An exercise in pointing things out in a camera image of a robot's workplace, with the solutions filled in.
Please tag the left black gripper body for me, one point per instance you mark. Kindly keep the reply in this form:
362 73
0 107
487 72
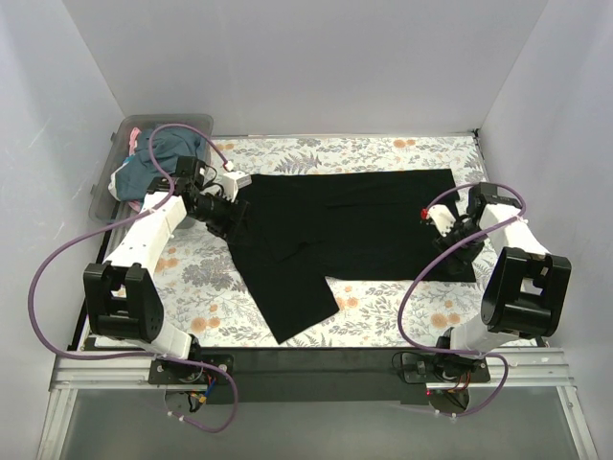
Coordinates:
230 217

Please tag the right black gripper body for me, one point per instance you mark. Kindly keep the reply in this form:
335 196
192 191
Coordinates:
453 244

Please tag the black t-shirt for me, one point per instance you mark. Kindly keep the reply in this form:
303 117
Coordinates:
301 230

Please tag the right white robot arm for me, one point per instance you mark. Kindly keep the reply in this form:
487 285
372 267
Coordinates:
526 290

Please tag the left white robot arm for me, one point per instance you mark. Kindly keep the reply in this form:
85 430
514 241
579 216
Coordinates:
121 298

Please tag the floral table mat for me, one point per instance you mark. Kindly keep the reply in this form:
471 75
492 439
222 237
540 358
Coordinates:
204 295

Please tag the teal blue shirt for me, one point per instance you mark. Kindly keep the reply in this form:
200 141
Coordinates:
130 182

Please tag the clear plastic bin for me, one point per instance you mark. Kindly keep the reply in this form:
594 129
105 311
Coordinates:
105 206

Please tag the pink white garment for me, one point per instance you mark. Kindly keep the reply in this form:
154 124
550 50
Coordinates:
133 140

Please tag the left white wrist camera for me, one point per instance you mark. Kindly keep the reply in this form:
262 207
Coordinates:
232 180

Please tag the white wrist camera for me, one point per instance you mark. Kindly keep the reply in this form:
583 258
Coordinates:
232 180
440 216

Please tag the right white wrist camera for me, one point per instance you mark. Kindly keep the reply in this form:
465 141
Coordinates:
440 216

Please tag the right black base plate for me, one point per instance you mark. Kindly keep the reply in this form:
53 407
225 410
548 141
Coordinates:
415 367

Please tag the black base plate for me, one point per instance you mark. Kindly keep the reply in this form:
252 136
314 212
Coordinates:
415 367
163 372

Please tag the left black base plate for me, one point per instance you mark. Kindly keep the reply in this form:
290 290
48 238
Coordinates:
163 372

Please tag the aluminium frame rail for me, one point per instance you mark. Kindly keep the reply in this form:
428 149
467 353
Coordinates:
315 404

